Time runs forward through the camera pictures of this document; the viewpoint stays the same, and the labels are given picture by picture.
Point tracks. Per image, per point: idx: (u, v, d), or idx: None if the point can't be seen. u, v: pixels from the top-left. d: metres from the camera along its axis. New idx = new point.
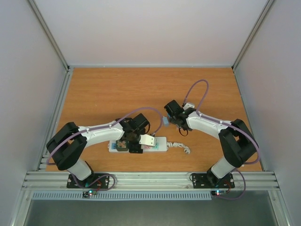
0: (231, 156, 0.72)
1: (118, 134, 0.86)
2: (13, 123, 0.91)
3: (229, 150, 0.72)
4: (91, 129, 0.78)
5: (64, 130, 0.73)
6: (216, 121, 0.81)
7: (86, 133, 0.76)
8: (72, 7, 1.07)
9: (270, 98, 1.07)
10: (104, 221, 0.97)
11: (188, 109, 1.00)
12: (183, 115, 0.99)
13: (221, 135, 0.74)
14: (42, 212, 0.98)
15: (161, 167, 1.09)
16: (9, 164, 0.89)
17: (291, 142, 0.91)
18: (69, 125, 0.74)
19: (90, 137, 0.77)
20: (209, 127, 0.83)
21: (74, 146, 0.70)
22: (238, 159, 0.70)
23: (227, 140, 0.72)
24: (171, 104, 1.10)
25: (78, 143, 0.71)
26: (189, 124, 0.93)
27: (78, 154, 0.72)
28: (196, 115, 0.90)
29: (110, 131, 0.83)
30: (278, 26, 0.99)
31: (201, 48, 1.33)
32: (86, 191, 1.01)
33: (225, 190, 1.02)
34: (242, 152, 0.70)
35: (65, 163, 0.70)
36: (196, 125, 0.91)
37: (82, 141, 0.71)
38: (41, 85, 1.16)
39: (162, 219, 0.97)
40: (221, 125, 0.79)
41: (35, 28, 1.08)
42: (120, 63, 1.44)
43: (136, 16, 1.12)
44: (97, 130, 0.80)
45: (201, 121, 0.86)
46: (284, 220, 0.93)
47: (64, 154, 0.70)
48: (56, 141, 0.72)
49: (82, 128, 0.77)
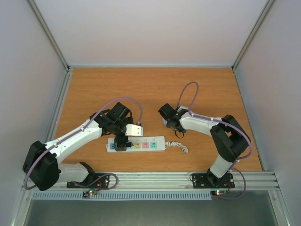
0: (224, 151, 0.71)
1: (96, 132, 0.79)
2: (12, 124, 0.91)
3: (222, 146, 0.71)
4: (59, 141, 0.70)
5: (31, 151, 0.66)
6: (207, 118, 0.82)
7: (55, 149, 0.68)
8: (72, 7, 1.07)
9: (271, 98, 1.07)
10: (104, 221, 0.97)
11: (181, 110, 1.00)
12: (176, 117, 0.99)
13: (211, 131, 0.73)
14: (42, 212, 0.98)
15: (161, 167, 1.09)
16: (9, 164, 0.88)
17: (291, 143, 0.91)
18: (36, 143, 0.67)
19: (61, 151, 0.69)
20: (202, 125, 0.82)
21: (44, 166, 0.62)
22: (232, 154, 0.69)
23: (219, 135, 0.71)
24: (164, 108, 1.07)
25: (48, 162, 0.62)
26: (183, 124, 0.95)
27: (54, 171, 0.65)
28: (188, 115, 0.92)
29: (84, 134, 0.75)
30: (278, 26, 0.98)
31: (201, 47, 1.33)
32: (86, 191, 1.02)
33: (225, 190, 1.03)
34: (234, 146, 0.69)
35: (45, 182, 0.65)
36: (189, 124, 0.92)
37: (51, 158, 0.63)
38: (41, 85, 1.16)
39: (162, 219, 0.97)
40: (212, 121, 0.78)
41: (35, 27, 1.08)
42: (120, 63, 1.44)
43: (137, 16, 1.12)
44: (66, 139, 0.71)
45: (194, 121, 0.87)
46: (284, 220, 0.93)
47: (39, 175, 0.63)
48: (28, 165, 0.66)
49: (50, 144, 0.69)
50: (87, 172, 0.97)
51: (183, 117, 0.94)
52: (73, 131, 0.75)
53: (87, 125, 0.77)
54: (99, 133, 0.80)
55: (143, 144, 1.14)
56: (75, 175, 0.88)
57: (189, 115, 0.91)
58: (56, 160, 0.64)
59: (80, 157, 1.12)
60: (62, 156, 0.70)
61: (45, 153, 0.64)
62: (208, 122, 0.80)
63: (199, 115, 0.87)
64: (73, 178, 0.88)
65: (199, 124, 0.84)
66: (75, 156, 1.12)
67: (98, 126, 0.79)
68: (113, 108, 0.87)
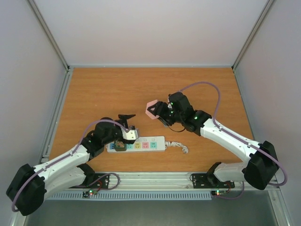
0: (254, 180, 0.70)
1: (83, 157, 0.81)
2: (12, 125, 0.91)
3: (256, 176, 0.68)
4: (48, 165, 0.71)
5: (19, 173, 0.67)
6: (242, 140, 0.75)
7: (43, 173, 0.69)
8: (72, 7, 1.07)
9: (271, 98, 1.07)
10: (104, 221, 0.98)
11: (203, 115, 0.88)
12: (197, 122, 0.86)
13: (251, 163, 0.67)
14: (43, 212, 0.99)
15: (161, 167, 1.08)
16: (9, 165, 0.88)
17: (291, 143, 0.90)
18: (25, 166, 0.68)
19: (49, 174, 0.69)
20: (233, 146, 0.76)
21: (31, 189, 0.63)
22: (263, 185, 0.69)
23: (259, 170, 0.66)
24: (182, 100, 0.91)
25: (35, 185, 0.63)
26: (203, 133, 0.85)
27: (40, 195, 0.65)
28: (216, 126, 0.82)
29: (72, 159, 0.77)
30: (279, 26, 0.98)
31: (201, 47, 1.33)
32: (86, 191, 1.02)
33: (225, 190, 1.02)
34: (268, 176, 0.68)
35: (29, 206, 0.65)
36: (212, 136, 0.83)
37: (39, 182, 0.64)
38: (41, 85, 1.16)
39: (162, 219, 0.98)
40: (249, 146, 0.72)
41: (35, 28, 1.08)
42: (120, 62, 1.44)
43: (137, 16, 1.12)
44: (56, 164, 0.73)
45: (224, 137, 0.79)
46: (284, 219, 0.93)
47: (24, 198, 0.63)
48: (14, 188, 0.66)
49: (38, 168, 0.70)
50: (84, 176, 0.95)
51: (206, 125, 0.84)
52: (61, 156, 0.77)
53: (76, 149, 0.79)
54: (86, 159, 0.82)
55: (143, 144, 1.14)
56: (70, 182, 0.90)
57: (217, 127, 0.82)
58: (43, 183, 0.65)
59: None
60: (50, 180, 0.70)
61: (33, 176, 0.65)
62: (242, 146, 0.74)
63: (230, 132, 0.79)
64: (68, 184, 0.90)
65: (230, 143, 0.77)
66: None
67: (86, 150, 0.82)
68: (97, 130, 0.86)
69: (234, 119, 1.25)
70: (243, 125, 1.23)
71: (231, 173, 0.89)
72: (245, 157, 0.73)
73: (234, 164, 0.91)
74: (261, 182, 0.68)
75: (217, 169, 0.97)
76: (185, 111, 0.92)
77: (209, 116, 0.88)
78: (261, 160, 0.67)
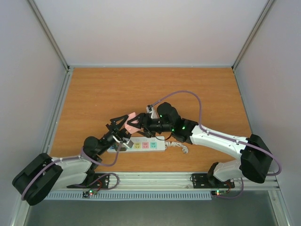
0: (251, 174, 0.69)
1: (86, 164, 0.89)
2: (12, 125, 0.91)
3: (252, 171, 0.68)
4: (64, 158, 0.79)
5: (37, 161, 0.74)
6: (231, 138, 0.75)
7: (59, 163, 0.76)
8: (71, 7, 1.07)
9: (271, 98, 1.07)
10: (104, 221, 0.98)
11: (190, 123, 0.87)
12: (186, 132, 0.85)
13: (244, 159, 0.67)
14: (43, 212, 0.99)
15: (161, 167, 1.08)
16: (9, 165, 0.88)
17: (290, 142, 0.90)
18: (43, 156, 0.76)
19: (64, 166, 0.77)
20: (224, 146, 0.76)
21: (48, 175, 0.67)
22: (262, 177, 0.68)
23: (254, 165, 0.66)
24: (170, 112, 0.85)
25: (53, 172, 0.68)
26: (194, 140, 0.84)
27: (53, 183, 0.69)
28: (203, 131, 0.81)
29: (80, 161, 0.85)
30: (278, 26, 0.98)
31: (201, 47, 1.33)
32: (86, 191, 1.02)
33: (226, 190, 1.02)
34: (264, 169, 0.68)
35: (39, 194, 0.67)
36: (203, 141, 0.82)
37: (56, 169, 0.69)
38: (41, 85, 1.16)
39: (162, 219, 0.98)
40: (238, 143, 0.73)
41: (35, 28, 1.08)
42: (120, 62, 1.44)
43: (138, 16, 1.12)
44: (69, 160, 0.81)
45: (213, 139, 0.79)
46: (284, 220, 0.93)
47: (39, 183, 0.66)
48: (28, 173, 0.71)
49: (55, 158, 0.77)
50: (85, 174, 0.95)
51: (194, 133, 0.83)
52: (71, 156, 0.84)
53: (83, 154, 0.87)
54: (87, 165, 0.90)
55: (143, 144, 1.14)
56: (71, 181, 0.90)
57: (204, 132, 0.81)
58: (60, 172, 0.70)
59: None
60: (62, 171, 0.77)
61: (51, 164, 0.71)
62: (232, 144, 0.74)
63: (217, 133, 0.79)
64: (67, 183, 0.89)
65: (219, 143, 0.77)
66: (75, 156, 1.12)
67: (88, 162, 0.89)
68: (89, 144, 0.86)
69: (234, 119, 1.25)
70: (243, 125, 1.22)
71: (230, 173, 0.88)
72: (236, 155, 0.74)
73: (231, 162, 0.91)
74: (258, 175, 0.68)
75: (216, 170, 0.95)
76: (174, 123, 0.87)
77: (195, 122, 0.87)
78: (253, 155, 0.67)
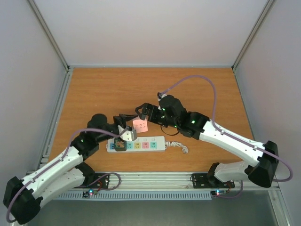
0: (261, 180, 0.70)
1: (75, 160, 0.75)
2: (12, 125, 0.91)
3: (264, 178, 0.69)
4: (36, 176, 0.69)
5: (8, 187, 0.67)
6: (248, 143, 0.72)
7: (32, 184, 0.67)
8: (71, 7, 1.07)
9: (272, 98, 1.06)
10: (104, 221, 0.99)
11: (200, 117, 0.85)
12: (194, 126, 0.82)
13: (261, 166, 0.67)
14: (43, 212, 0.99)
15: (161, 167, 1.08)
16: (8, 165, 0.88)
17: (291, 143, 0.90)
18: (14, 180, 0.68)
19: (39, 184, 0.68)
20: (238, 149, 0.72)
21: (20, 203, 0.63)
22: (269, 183, 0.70)
23: (269, 172, 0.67)
24: (174, 105, 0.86)
25: (24, 199, 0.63)
26: (203, 138, 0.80)
27: (32, 205, 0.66)
28: (217, 130, 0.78)
29: (63, 164, 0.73)
30: (279, 25, 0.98)
31: (202, 47, 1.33)
32: (86, 191, 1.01)
33: (225, 190, 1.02)
34: (273, 175, 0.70)
35: (25, 216, 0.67)
36: (214, 141, 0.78)
37: (28, 195, 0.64)
38: (41, 85, 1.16)
39: (162, 219, 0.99)
40: (255, 149, 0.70)
41: (36, 28, 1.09)
42: (120, 63, 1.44)
43: (138, 16, 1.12)
44: (44, 173, 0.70)
45: (227, 141, 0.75)
46: (284, 219, 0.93)
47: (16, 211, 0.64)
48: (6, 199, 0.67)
49: (27, 180, 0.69)
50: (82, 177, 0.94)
51: (206, 130, 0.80)
52: (51, 162, 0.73)
53: (66, 153, 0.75)
54: (80, 161, 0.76)
55: (143, 144, 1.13)
56: (66, 187, 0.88)
57: (218, 130, 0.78)
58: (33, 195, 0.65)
59: None
60: (41, 189, 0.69)
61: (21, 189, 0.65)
62: (249, 149, 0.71)
63: (233, 135, 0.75)
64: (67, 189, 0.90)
65: (235, 148, 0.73)
66: None
67: (77, 153, 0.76)
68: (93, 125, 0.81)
69: (233, 119, 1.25)
70: (243, 125, 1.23)
71: (232, 175, 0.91)
72: (252, 161, 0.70)
73: (234, 164, 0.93)
74: (267, 181, 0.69)
75: (217, 171, 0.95)
76: (179, 115, 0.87)
77: (205, 117, 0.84)
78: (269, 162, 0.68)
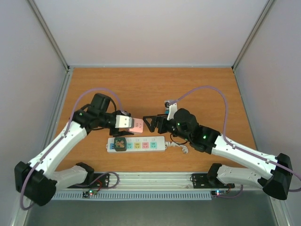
0: (275, 192, 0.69)
1: (78, 135, 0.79)
2: (12, 125, 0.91)
3: (278, 190, 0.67)
4: (43, 157, 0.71)
5: (17, 173, 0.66)
6: (259, 156, 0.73)
7: (41, 165, 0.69)
8: (71, 6, 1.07)
9: (272, 98, 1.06)
10: (104, 221, 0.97)
11: (211, 132, 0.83)
12: (206, 141, 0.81)
13: (274, 179, 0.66)
14: (42, 212, 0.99)
15: (161, 167, 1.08)
16: (8, 165, 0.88)
17: (291, 142, 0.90)
18: (20, 164, 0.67)
19: (48, 164, 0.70)
20: (251, 163, 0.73)
21: (35, 185, 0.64)
22: (285, 196, 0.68)
23: (283, 185, 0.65)
24: (190, 120, 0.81)
25: (37, 180, 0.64)
26: (215, 152, 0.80)
27: (47, 186, 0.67)
28: (228, 144, 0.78)
29: (67, 140, 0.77)
30: (279, 25, 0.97)
31: (201, 47, 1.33)
32: (86, 191, 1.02)
33: (226, 190, 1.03)
34: (287, 187, 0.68)
35: (43, 198, 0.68)
36: (225, 155, 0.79)
37: (41, 176, 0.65)
38: (41, 85, 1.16)
39: (162, 219, 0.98)
40: (268, 162, 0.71)
41: (35, 28, 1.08)
42: (120, 62, 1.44)
43: (138, 16, 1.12)
44: (50, 152, 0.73)
45: (239, 154, 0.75)
46: (284, 220, 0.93)
47: (33, 194, 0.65)
48: (18, 186, 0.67)
49: (34, 162, 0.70)
50: (85, 172, 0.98)
51: (217, 144, 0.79)
52: (55, 141, 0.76)
53: (68, 130, 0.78)
54: (83, 134, 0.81)
55: (143, 144, 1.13)
56: (71, 179, 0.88)
57: (229, 145, 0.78)
58: (45, 176, 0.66)
59: (79, 157, 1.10)
60: (51, 169, 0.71)
61: (33, 172, 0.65)
62: (261, 163, 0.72)
63: (244, 149, 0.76)
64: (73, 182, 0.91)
65: (247, 161, 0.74)
66: (75, 156, 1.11)
67: (79, 127, 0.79)
68: (93, 102, 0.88)
69: (234, 119, 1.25)
70: (243, 125, 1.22)
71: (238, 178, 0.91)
72: (265, 174, 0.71)
73: (244, 171, 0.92)
74: (282, 193, 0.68)
75: (220, 173, 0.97)
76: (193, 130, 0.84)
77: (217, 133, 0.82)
78: (284, 174, 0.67)
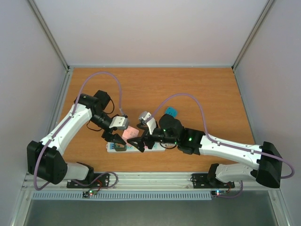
0: (267, 181, 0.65)
1: (84, 116, 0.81)
2: (12, 124, 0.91)
3: (269, 179, 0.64)
4: (54, 134, 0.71)
5: (30, 152, 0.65)
6: (244, 148, 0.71)
7: (52, 141, 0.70)
8: (71, 7, 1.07)
9: (271, 97, 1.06)
10: (104, 221, 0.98)
11: (197, 133, 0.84)
12: (194, 143, 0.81)
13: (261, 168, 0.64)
14: (42, 212, 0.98)
15: (162, 167, 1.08)
16: (8, 165, 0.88)
17: (291, 142, 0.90)
18: (32, 143, 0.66)
19: (59, 140, 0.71)
20: (238, 157, 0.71)
21: (49, 160, 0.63)
22: (278, 184, 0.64)
23: (271, 172, 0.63)
24: (175, 124, 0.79)
25: (51, 155, 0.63)
26: (202, 151, 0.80)
27: (59, 163, 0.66)
28: (213, 141, 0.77)
29: (75, 118, 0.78)
30: (278, 25, 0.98)
31: (201, 47, 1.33)
32: (86, 191, 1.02)
33: (225, 190, 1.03)
34: (278, 174, 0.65)
35: (57, 176, 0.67)
36: (212, 153, 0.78)
37: (54, 151, 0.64)
38: (41, 85, 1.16)
39: (162, 219, 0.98)
40: (253, 153, 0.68)
41: (35, 27, 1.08)
42: (120, 63, 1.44)
43: (138, 16, 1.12)
44: (60, 131, 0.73)
45: (225, 149, 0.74)
46: (284, 220, 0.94)
47: (47, 170, 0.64)
48: (32, 165, 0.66)
49: (46, 140, 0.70)
50: (87, 168, 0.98)
51: (203, 144, 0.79)
52: (64, 120, 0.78)
53: (75, 110, 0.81)
54: (89, 114, 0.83)
55: None
56: (77, 170, 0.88)
57: (214, 142, 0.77)
58: (58, 151, 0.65)
59: (79, 157, 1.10)
60: (62, 146, 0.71)
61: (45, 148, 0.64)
62: (247, 155, 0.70)
63: (228, 143, 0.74)
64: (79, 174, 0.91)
65: (233, 155, 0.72)
66: (74, 156, 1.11)
67: (85, 108, 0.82)
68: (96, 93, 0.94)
69: (234, 119, 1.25)
70: (243, 125, 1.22)
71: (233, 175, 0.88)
72: (254, 165, 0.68)
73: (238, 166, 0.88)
74: (274, 181, 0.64)
75: (218, 173, 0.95)
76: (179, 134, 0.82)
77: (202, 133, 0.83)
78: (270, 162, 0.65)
